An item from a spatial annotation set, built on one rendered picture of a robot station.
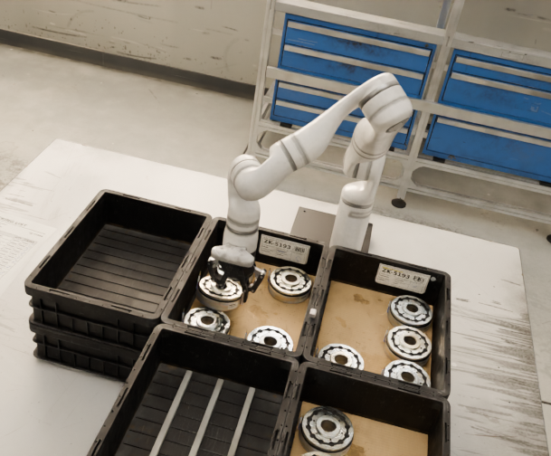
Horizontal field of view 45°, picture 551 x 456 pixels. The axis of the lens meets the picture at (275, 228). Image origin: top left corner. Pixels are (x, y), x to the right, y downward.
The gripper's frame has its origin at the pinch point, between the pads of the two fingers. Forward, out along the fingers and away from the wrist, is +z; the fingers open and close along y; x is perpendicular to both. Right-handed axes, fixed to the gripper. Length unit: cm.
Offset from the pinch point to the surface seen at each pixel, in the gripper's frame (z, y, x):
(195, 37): 44, 100, -281
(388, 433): 5.3, -39.6, 23.0
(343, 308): 4.1, -25.5, -9.7
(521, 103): 11, -86, -198
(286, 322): 4.4, -13.4, -0.1
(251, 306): 4.2, -4.3, -2.3
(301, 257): -1.2, -12.5, -18.8
